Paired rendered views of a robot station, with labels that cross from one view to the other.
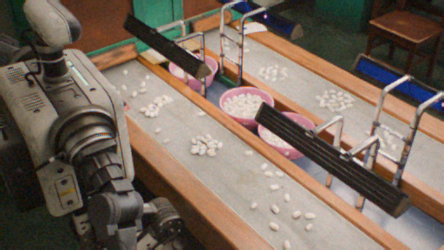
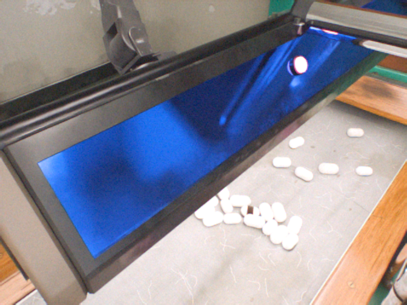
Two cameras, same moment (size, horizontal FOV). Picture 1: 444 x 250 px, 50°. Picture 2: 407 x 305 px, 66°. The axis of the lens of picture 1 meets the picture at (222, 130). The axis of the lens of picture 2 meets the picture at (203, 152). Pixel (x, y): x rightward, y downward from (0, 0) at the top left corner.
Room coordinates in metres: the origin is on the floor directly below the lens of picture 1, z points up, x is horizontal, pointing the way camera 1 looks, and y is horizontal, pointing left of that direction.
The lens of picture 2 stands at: (1.78, -0.02, 1.18)
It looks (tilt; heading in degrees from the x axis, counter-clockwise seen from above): 39 degrees down; 82
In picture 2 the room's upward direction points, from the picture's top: straight up
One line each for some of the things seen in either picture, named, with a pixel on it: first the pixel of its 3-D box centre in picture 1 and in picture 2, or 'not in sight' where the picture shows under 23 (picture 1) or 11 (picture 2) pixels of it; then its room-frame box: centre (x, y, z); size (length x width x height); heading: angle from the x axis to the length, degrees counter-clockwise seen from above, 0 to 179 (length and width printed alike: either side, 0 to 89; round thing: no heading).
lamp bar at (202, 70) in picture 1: (163, 42); (331, 33); (1.94, 0.27, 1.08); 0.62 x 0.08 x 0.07; 39
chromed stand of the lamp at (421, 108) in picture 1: (400, 135); not in sight; (1.49, -0.72, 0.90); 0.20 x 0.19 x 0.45; 39
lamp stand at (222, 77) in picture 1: (242, 45); not in sight; (2.24, -0.11, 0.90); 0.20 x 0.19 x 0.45; 39
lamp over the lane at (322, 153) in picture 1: (325, 151); not in sight; (1.19, -0.34, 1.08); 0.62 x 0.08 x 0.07; 39
